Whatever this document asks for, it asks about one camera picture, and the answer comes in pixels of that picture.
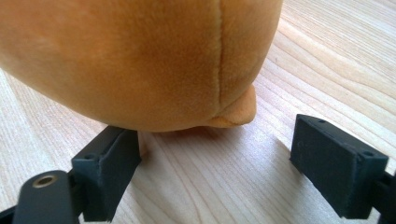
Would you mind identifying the orange plush toy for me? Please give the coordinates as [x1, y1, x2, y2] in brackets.
[0, 0, 284, 133]

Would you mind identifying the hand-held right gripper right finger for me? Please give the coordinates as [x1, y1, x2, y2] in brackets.
[290, 113, 389, 220]

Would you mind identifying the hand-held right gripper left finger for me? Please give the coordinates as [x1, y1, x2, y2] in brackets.
[71, 125, 143, 223]

